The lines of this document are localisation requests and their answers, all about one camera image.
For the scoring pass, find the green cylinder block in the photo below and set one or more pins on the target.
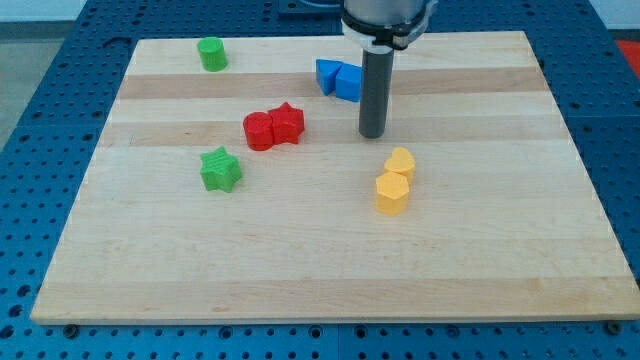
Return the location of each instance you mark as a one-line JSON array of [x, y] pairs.
[[212, 54]]

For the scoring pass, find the blue cube block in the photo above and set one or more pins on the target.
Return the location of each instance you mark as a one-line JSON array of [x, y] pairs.
[[348, 83]]

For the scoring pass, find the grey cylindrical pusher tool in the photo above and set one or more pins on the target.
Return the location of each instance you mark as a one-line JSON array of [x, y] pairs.
[[375, 91]]

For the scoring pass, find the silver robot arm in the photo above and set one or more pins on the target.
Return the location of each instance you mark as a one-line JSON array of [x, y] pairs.
[[382, 26]]

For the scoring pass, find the red star block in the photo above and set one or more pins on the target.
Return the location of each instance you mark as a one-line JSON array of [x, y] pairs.
[[288, 123]]

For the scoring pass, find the yellow hexagon block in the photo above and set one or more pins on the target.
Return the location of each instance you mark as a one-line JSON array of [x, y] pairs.
[[392, 193]]

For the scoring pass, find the green star block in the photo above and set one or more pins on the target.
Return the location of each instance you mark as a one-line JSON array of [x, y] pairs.
[[219, 170]]

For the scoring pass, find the wooden board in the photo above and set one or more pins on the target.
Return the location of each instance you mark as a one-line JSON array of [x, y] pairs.
[[502, 223]]

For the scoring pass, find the red cylinder block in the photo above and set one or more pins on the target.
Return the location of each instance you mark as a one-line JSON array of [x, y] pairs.
[[258, 128]]

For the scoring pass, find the blue triangle block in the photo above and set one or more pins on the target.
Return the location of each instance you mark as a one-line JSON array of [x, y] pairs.
[[326, 73]]

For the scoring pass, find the yellow heart block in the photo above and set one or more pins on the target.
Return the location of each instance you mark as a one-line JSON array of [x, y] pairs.
[[401, 162]]

